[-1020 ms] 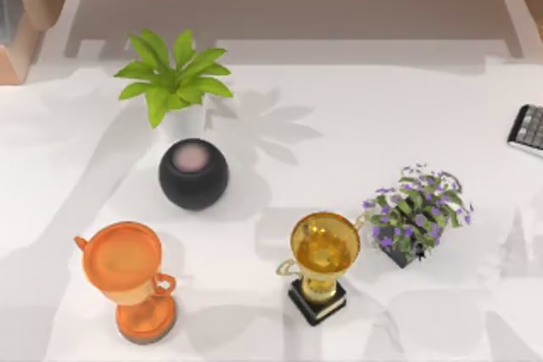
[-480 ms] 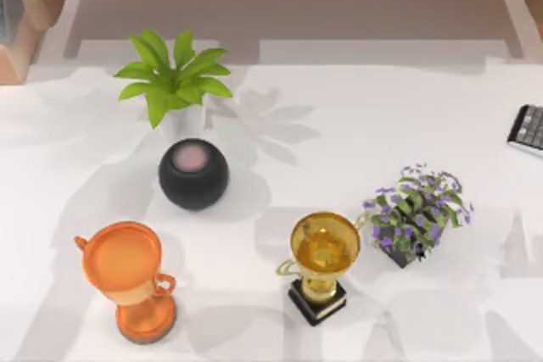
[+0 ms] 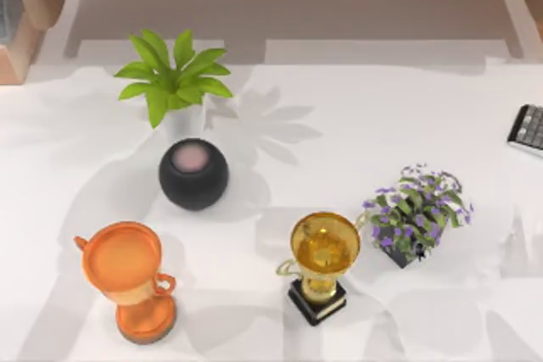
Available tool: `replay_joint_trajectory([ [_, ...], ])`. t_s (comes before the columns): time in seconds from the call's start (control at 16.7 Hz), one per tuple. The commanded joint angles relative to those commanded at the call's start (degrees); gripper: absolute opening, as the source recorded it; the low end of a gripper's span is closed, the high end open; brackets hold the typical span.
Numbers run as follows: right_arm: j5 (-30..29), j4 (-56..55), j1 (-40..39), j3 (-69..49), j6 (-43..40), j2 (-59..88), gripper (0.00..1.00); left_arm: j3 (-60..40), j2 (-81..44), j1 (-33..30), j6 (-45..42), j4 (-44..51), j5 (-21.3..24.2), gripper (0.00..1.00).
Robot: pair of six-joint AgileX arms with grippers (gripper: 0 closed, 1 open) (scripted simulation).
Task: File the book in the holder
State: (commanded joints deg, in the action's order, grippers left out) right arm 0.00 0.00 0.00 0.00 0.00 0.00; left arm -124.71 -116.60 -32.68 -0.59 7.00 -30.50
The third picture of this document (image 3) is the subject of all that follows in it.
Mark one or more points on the purple flowers in black pot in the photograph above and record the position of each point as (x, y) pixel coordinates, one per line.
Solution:
(413, 213)

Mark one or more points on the black and grey calculator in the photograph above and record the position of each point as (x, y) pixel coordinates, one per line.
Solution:
(529, 128)

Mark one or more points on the orange trophy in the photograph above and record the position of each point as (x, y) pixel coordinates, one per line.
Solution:
(123, 262)

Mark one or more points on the black round speaker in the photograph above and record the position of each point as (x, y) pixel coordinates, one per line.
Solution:
(194, 175)

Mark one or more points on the green plant in white pot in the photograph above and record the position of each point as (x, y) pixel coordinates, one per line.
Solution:
(174, 82)

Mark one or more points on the gold trophy on black base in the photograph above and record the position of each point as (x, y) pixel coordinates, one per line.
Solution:
(324, 247)

